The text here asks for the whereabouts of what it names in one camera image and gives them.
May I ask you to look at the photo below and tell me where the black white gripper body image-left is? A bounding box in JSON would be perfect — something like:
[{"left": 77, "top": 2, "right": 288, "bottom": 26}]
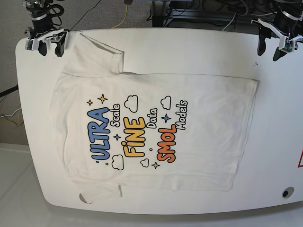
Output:
[{"left": 25, "top": 18, "right": 69, "bottom": 43}]

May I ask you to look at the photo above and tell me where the black white gripper body image-right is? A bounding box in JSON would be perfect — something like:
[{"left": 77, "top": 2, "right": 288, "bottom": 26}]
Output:
[{"left": 251, "top": 10, "right": 303, "bottom": 39}]

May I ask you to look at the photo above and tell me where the white printed T-shirt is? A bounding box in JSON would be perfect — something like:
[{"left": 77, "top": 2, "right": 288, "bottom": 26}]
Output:
[{"left": 49, "top": 34, "right": 258, "bottom": 203}]

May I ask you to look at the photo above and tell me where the black equipment rack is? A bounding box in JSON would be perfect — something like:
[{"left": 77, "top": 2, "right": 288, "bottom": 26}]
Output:
[{"left": 146, "top": 0, "right": 276, "bottom": 28}]

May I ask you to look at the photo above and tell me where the black table leg bar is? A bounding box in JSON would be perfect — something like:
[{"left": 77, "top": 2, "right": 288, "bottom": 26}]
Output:
[{"left": 0, "top": 85, "right": 18, "bottom": 97}]

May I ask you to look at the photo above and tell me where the red triangle sticker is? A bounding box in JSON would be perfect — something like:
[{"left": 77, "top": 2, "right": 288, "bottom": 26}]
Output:
[{"left": 298, "top": 151, "right": 303, "bottom": 168}]

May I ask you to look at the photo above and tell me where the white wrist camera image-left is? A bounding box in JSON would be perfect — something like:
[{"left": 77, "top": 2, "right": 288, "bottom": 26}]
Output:
[{"left": 25, "top": 39, "right": 40, "bottom": 51}]

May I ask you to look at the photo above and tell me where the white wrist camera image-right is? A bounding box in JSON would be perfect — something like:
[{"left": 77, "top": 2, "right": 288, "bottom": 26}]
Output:
[{"left": 278, "top": 35, "right": 303, "bottom": 53}]

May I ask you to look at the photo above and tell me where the white floor cable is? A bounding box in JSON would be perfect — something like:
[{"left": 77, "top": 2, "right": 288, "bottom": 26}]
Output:
[{"left": 0, "top": 108, "right": 22, "bottom": 119}]

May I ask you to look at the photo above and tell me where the yellow floor cable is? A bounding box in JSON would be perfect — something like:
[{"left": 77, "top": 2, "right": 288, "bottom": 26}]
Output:
[{"left": 112, "top": 3, "right": 130, "bottom": 29}]

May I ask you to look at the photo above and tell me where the right table cable grommet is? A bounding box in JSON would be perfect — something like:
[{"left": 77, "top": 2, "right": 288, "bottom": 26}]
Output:
[{"left": 282, "top": 187, "right": 294, "bottom": 199}]

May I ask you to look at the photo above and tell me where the table cable grommet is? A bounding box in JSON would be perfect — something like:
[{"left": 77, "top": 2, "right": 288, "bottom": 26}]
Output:
[
  {"left": 282, "top": 187, "right": 294, "bottom": 199},
  {"left": 79, "top": 193, "right": 87, "bottom": 203}
]

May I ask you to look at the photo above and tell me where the left table cable grommet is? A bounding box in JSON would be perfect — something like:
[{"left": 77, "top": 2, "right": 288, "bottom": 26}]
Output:
[{"left": 79, "top": 193, "right": 87, "bottom": 203}]

